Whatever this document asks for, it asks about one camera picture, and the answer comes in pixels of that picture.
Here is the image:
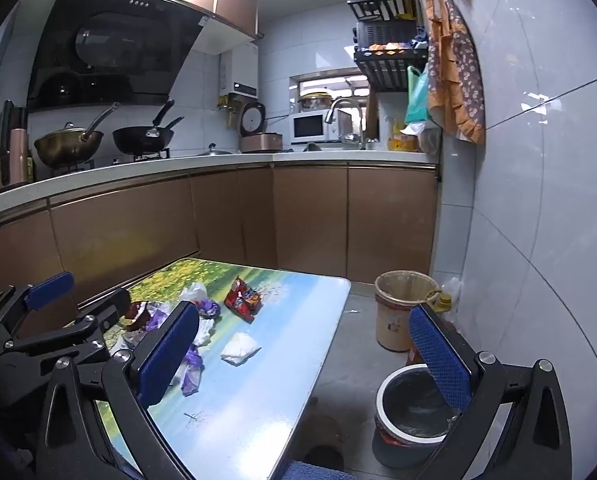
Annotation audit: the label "blue fuzzy cloth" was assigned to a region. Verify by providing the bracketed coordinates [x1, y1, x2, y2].
[278, 460, 352, 480]

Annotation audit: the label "crumpled white plastic bag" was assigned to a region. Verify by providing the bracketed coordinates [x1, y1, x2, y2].
[178, 282, 209, 303]

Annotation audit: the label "dark red snack bag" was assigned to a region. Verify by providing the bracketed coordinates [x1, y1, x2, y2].
[121, 300, 154, 332]

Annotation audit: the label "steel kitchen faucet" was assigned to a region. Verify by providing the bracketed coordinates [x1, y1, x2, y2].
[325, 98, 367, 148]

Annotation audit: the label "clear plastic bag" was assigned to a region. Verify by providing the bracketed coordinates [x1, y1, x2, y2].
[193, 317, 215, 347]

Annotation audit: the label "purple and white wrapper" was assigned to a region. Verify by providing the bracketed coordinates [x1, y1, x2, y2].
[178, 345, 205, 397]

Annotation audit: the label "black range hood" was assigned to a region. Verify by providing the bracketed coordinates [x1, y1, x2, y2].
[26, 0, 209, 111]

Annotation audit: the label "bright red snack packet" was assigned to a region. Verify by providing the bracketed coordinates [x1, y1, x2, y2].
[223, 276, 263, 323]

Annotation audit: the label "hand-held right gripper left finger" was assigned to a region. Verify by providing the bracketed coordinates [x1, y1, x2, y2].
[36, 301, 200, 480]

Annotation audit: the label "brown base cabinets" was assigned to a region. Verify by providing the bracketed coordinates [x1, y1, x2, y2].
[0, 162, 439, 311]

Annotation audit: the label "white microwave oven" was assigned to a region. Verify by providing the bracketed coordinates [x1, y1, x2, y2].
[291, 111, 354, 144]

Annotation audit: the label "orange floral apron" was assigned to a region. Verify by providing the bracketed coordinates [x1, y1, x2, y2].
[425, 0, 485, 146]

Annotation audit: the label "brass wok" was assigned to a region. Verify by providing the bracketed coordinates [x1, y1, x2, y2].
[33, 102, 122, 168]

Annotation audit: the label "gas stove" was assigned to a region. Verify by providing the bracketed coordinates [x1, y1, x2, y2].
[53, 147, 172, 177]

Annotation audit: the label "glass lidded pot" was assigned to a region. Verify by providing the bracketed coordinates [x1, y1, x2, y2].
[298, 91, 334, 112]

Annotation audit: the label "yellow food container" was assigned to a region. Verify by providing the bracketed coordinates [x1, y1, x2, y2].
[389, 120, 419, 152]

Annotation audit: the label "round clock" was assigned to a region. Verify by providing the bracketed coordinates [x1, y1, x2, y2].
[238, 101, 284, 154]

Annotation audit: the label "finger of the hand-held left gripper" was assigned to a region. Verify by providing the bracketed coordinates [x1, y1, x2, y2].
[0, 271, 75, 343]
[1, 287, 132, 361]

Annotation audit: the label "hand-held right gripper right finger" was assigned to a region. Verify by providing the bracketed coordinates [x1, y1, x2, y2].
[409, 302, 574, 480]

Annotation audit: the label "black wok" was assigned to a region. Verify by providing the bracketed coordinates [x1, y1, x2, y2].
[112, 99, 185, 156]

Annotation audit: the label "white kitchen counter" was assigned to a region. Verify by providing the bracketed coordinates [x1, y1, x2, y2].
[0, 147, 442, 221]

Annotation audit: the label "beige trash bin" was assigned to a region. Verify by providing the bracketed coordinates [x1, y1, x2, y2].
[375, 270, 442, 352]

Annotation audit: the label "green plastic bag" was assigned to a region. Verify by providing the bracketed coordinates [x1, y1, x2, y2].
[405, 66, 432, 126]

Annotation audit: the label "white bag on counter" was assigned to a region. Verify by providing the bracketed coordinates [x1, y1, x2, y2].
[401, 120, 442, 153]

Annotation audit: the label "rose gold thermos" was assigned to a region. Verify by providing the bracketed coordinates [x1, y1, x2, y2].
[9, 127, 32, 186]

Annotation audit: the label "white rimmed trash bin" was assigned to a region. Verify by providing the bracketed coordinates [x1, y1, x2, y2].
[371, 364, 462, 470]

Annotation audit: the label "white water heater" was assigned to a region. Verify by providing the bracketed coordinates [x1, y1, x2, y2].
[218, 42, 258, 98]

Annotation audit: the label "black wall dish rack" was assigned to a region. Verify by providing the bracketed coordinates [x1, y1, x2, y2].
[347, 0, 429, 93]

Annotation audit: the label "white tissue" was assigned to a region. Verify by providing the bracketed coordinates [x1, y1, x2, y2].
[221, 332, 260, 366]

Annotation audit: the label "flower print table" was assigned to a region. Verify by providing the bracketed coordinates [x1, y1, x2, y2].
[76, 257, 352, 480]

